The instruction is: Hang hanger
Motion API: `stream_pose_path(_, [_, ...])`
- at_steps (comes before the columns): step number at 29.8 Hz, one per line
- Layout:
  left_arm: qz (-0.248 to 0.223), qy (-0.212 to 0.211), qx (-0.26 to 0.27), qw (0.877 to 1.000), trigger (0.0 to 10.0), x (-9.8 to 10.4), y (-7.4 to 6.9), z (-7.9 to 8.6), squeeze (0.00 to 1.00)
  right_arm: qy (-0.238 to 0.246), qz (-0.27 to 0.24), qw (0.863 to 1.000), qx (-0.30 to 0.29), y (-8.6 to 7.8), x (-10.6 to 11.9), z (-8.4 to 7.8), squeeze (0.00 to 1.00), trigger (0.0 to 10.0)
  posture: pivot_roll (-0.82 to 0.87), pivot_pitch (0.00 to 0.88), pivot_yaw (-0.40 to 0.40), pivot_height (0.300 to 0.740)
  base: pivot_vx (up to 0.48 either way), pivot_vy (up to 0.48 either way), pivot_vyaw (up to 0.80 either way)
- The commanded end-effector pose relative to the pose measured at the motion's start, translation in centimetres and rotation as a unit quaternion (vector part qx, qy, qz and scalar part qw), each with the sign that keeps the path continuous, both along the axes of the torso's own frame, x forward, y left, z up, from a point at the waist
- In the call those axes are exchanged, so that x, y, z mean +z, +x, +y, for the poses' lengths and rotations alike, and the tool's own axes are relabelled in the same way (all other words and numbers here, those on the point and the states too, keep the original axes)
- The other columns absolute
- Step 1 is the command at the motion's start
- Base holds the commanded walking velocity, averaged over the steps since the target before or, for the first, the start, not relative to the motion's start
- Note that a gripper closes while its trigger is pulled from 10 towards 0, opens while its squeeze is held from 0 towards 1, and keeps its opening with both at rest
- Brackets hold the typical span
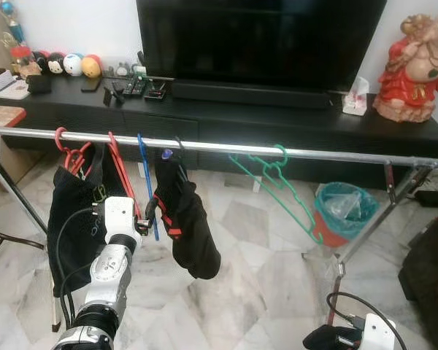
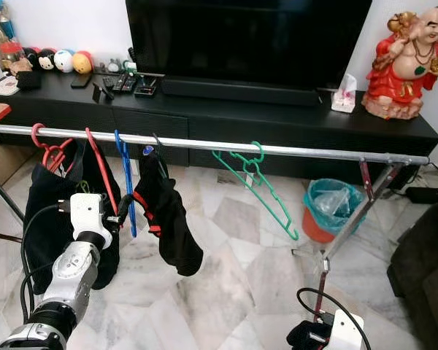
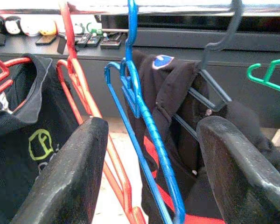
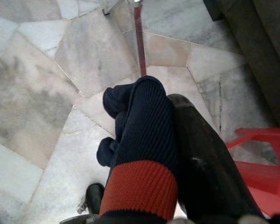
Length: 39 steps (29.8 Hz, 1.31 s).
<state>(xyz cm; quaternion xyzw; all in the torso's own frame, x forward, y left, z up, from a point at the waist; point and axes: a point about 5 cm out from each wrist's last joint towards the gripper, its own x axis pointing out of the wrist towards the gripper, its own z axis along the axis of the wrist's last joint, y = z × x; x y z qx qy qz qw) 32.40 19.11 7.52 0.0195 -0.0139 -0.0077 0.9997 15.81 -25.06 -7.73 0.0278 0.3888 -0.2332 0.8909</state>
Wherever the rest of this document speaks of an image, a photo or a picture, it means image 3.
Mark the black white round toy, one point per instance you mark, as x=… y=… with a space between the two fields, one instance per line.
x=12 y=24

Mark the black shorts red trim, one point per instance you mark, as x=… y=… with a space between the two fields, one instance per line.
x=172 y=93

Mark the dark navy printed t-shirt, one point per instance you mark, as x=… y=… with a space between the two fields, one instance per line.
x=14 y=130

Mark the red plastic hanger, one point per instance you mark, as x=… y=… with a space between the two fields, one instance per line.
x=82 y=91
x=16 y=61

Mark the dark purple plastic hanger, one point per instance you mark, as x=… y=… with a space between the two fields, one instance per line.
x=234 y=25

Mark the silver clothes rack rail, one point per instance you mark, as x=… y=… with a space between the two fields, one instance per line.
x=189 y=10

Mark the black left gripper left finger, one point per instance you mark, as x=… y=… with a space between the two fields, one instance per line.
x=67 y=175

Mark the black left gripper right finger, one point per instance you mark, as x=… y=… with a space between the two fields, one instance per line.
x=242 y=182

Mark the black TV cabinet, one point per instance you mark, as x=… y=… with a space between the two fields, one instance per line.
x=93 y=77

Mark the orange round toy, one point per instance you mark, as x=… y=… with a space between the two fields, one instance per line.
x=47 y=29

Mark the blue plastic hanger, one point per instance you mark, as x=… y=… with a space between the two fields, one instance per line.
x=154 y=130

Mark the black soundbar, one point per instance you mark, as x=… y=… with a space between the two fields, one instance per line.
x=177 y=22

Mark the black remote control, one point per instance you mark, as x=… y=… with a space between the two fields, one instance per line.
x=93 y=41
x=81 y=41

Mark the green plastic hanger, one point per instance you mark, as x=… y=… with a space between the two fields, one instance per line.
x=270 y=70

